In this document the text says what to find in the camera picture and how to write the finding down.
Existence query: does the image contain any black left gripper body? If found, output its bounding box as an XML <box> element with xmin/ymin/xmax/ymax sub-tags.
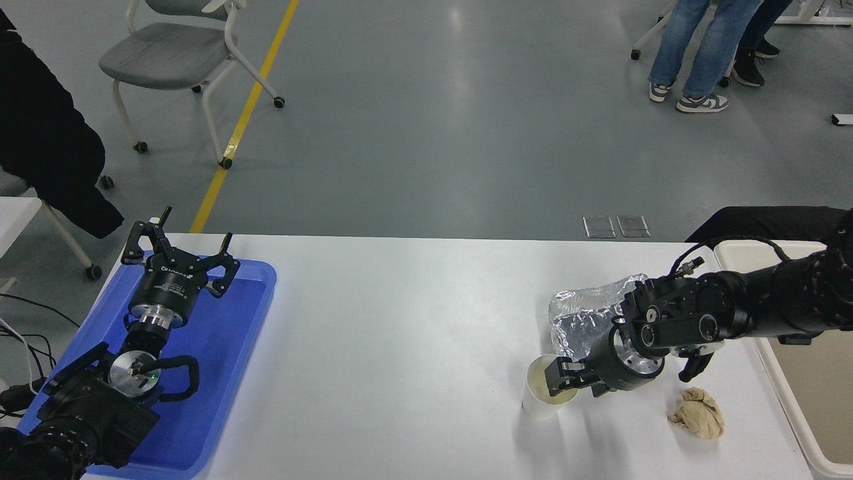
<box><xmin>130</xmin><ymin>255</ymin><xmax>207</xmax><ymax>315</ymax></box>

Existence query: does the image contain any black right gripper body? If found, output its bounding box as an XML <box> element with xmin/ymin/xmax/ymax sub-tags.
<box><xmin>583</xmin><ymin>327</ymin><xmax>658</xmax><ymax>395</ymax></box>

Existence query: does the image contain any white paper cup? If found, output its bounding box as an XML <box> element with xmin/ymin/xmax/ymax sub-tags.
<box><xmin>521</xmin><ymin>354</ymin><xmax>579</xmax><ymax>421</ymax></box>

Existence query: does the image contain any crumpled foil tray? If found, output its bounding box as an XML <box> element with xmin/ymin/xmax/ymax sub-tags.
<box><xmin>548</xmin><ymin>273</ymin><xmax>650</xmax><ymax>358</ymax></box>

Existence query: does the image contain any blue plastic tray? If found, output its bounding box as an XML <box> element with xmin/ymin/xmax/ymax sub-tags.
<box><xmin>17</xmin><ymin>252</ymin><xmax>277</xmax><ymax>479</ymax></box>

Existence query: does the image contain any white-legged chair with castors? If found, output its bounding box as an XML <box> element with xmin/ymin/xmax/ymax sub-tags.
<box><xmin>0</xmin><ymin>170</ymin><xmax>115</xmax><ymax>281</ymax></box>

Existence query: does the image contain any crumpled tan paper ball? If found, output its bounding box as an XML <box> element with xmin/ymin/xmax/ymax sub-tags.
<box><xmin>668</xmin><ymin>387</ymin><xmax>724</xmax><ymax>440</ymax></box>

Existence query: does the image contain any white side table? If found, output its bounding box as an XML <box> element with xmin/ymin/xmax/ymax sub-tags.
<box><xmin>0</xmin><ymin>197</ymin><xmax>42</xmax><ymax>261</ymax></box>

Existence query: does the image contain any grey chair on castors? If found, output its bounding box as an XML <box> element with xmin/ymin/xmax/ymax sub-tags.
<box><xmin>99</xmin><ymin>0</ymin><xmax>286</xmax><ymax>170</ymax></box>

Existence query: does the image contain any large pale bin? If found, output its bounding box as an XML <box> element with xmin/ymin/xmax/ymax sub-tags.
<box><xmin>714</xmin><ymin>240</ymin><xmax>853</xmax><ymax>480</ymax></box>

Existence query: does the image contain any standing person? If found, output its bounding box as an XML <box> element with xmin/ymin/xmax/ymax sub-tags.
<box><xmin>648</xmin><ymin>0</ymin><xmax>764</xmax><ymax>113</ymax></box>
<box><xmin>730</xmin><ymin>0</ymin><xmax>794</xmax><ymax>88</ymax></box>

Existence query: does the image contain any white chair leg with castor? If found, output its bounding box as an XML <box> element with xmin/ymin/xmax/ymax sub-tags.
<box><xmin>631</xmin><ymin>0</ymin><xmax>680</xmax><ymax>61</ymax></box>

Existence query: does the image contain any black cable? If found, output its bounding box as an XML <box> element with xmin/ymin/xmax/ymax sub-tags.
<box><xmin>0</xmin><ymin>294</ymin><xmax>81</xmax><ymax>331</ymax></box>

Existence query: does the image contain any white cable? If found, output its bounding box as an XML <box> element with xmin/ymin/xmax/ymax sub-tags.
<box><xmin>0</xmin><ymin>319</ymin><xmax>35</xmax><ymax>394</ymax></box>

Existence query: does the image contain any white table frame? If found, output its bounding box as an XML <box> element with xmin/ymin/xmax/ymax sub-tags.
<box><xmin>775</xmin><ymin>0</ymin><xmax>853</xmax><ymax>27</ymax></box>

